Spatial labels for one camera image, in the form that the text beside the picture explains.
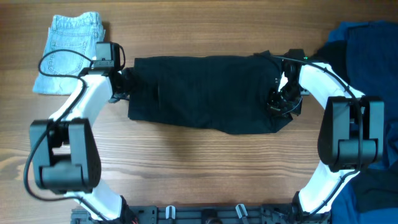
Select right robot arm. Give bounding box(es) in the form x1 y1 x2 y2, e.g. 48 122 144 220
267 49 384 222

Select folded light blue jeans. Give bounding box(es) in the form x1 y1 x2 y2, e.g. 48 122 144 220
32 11 106 95

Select black shorts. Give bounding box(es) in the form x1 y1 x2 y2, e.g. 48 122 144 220
122 51 293 134

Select black garment in pile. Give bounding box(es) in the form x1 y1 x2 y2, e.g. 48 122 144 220
310 40 350 83

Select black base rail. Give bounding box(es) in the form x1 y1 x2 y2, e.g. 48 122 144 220
70 203 299 224

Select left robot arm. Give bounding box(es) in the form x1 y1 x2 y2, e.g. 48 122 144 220
24 67 138 223

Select dark blue garment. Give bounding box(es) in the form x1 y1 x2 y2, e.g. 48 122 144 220
327 21 397 223

